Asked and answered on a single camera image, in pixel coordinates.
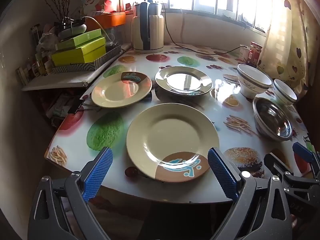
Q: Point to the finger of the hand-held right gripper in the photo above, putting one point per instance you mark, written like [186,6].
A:
[287,172]
[303,150]

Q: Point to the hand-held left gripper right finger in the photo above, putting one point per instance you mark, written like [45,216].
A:
[222,175]

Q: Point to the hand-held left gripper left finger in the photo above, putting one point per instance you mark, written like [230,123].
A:
[97,175]

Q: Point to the stainless steel bowl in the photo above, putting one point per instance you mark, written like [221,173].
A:
[272,120]

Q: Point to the small white banded bowl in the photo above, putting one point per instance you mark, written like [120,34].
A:
[285,95]

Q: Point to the large cream brown plate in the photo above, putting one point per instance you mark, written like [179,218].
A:
[170,135]

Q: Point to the large white banded bowl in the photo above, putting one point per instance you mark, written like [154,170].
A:
[250,85]

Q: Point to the small cream brown plate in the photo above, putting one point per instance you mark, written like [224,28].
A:
[117,92]

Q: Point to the glossy grey rimmed plate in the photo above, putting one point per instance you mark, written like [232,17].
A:
[182,80]

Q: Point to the food print tablecloth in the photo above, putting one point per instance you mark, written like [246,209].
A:
[112,130]

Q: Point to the black binder clip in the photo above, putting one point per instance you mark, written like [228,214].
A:
[75,106]

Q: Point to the pile of packets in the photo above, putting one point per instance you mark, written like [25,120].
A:
[62,107]

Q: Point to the red label glass jar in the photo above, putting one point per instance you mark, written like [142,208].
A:
[253,55]

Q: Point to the heart print cream curtain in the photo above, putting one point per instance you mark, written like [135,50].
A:
[287,42]

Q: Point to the grey chevron tray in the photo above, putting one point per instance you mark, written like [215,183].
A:
[75,68]

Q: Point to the white plastic container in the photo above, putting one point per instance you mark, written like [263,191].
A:
[243,53]

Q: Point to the lime green box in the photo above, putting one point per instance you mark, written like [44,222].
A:
[75,56]

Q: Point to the row of small bottles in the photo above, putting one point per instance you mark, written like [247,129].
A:
[35,67]

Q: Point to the clear plastic jar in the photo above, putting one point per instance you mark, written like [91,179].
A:
[111,46]

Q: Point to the olive green box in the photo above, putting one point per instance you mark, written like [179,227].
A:
[80,36]

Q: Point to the grey oval device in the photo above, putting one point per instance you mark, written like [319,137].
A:
[72,30]

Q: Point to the cream electric kettle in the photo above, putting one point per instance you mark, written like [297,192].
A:
[150,30]

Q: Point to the orange box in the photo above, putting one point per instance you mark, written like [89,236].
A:
[110,20]

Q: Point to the dry branches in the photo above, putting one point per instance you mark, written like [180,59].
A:
[60,5]

